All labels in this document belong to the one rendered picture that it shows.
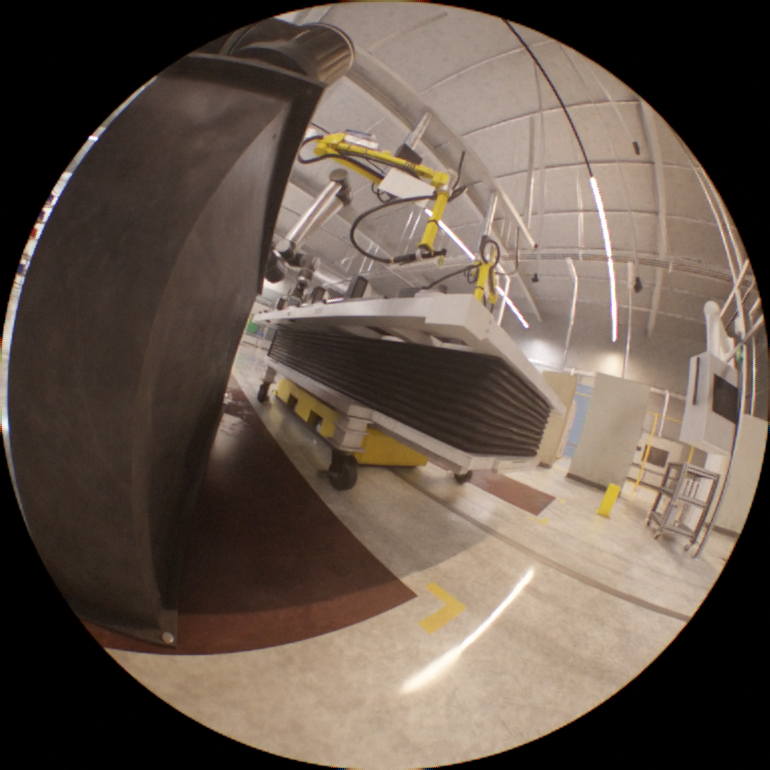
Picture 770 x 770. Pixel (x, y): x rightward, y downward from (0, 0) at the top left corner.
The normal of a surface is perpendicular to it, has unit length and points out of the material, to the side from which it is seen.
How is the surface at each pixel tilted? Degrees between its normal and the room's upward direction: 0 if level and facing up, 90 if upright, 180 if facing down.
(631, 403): 90
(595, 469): 90
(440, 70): 176
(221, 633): 0
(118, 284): 90
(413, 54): 176
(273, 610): 0
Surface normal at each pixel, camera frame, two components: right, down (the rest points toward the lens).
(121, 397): 0.47, 0.16
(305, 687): 0.33, -0.95
